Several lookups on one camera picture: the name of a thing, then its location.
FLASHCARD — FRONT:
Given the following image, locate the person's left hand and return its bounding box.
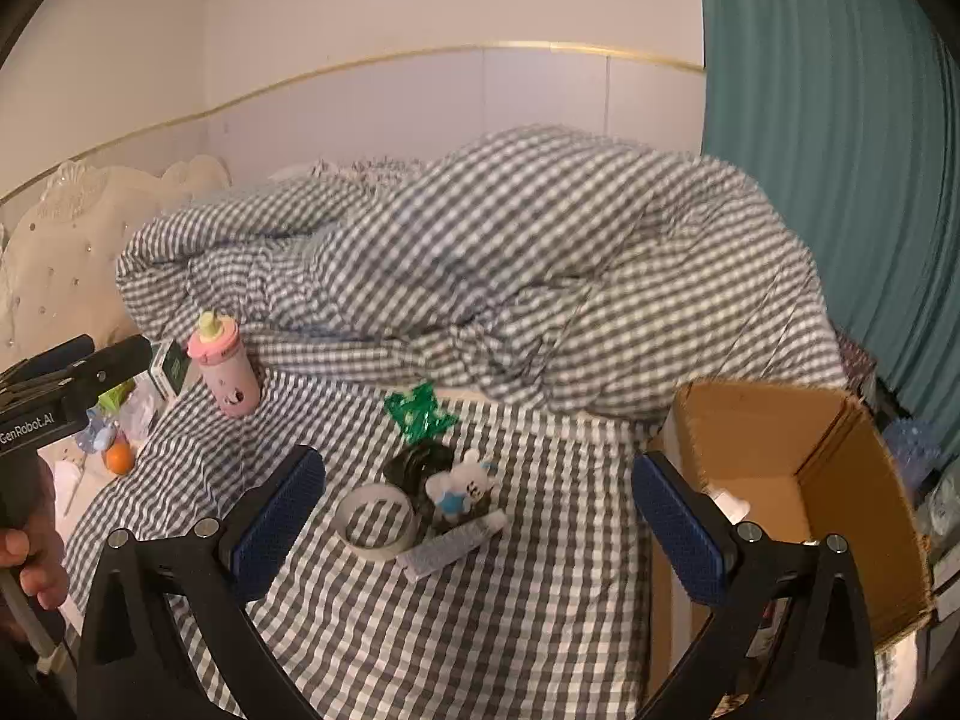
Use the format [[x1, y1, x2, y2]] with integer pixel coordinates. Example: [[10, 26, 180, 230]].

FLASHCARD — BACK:
[[2, 527, 68, 610]]

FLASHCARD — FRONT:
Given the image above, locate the small dark green box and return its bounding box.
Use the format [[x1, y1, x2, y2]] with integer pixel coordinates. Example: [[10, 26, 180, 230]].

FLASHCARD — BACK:
[[148, 340, 192, 401]]

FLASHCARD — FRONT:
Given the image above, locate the white tape roll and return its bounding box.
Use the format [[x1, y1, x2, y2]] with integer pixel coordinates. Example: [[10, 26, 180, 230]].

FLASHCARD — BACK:
[[334, 483, 420, 562]]

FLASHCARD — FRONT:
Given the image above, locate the green snack packet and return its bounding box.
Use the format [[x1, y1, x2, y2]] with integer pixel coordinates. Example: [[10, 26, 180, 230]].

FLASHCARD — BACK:
[[384, 382, 457, 445]]

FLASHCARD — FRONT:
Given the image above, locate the grey checked bed sheet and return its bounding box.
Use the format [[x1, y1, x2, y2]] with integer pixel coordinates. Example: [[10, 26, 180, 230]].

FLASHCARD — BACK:
[[65, 371, 649, 718]]

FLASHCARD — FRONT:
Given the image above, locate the black glossy bottle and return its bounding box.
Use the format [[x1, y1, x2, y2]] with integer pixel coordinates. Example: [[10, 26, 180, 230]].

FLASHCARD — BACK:
[[381, 439, 454, 509]]

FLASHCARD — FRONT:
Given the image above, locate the teal curtain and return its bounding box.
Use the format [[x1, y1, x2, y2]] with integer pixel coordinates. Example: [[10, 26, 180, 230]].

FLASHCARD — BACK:
[[703, 0, 958, 447]]

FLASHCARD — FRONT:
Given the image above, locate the orange ball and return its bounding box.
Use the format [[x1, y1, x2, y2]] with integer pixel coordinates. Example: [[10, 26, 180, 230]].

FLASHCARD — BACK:
[[103, 440, 135, 476]]

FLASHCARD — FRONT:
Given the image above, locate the white tube with label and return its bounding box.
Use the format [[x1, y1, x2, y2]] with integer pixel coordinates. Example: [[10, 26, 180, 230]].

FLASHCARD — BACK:
[[397, 511, 509, 582]]

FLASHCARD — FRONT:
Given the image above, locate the white bunny plush toy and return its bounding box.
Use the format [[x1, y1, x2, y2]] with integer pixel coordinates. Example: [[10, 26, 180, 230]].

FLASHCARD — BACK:
[[425, 449, 494, 523]]

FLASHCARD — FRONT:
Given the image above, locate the pink baby bottle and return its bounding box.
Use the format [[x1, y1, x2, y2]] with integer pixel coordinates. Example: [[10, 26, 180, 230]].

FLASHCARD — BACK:
[[187, 310, 260, 418]]

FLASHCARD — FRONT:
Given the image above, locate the grey checked duvet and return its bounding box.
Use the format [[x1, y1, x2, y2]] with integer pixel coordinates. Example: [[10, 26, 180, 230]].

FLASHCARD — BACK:
[[116, 127, 846, 421]]

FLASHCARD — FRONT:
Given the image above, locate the brown cardboard box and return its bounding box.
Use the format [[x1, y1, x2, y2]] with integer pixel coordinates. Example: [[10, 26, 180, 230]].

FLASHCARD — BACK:
[[643, 380, 931, 718]]

